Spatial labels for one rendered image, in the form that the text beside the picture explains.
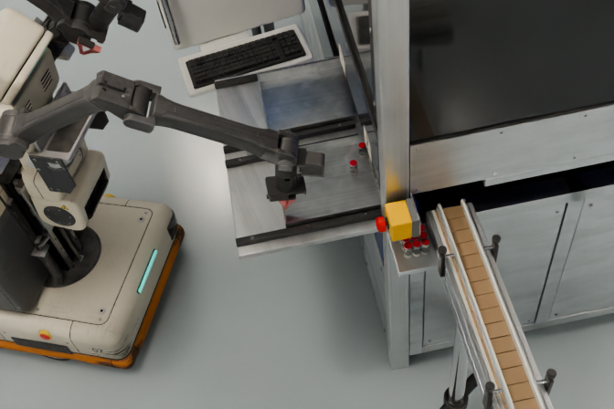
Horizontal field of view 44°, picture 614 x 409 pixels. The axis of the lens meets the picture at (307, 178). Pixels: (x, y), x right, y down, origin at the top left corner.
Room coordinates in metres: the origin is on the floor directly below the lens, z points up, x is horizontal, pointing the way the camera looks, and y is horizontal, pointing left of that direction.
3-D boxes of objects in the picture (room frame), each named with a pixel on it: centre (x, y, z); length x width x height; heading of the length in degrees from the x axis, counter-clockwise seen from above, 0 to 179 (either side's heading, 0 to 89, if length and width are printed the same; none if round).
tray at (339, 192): (1.32, -0.09, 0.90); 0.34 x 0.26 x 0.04; 92
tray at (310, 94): (1.66, -0.07, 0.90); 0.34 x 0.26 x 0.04; 92
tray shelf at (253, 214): (1.49, -0.01, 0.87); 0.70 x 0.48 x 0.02; 2
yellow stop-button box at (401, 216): (1.08, -0.22, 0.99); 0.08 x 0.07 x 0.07; 92
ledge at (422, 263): (1.07, -0.26, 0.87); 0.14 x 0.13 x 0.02; 92
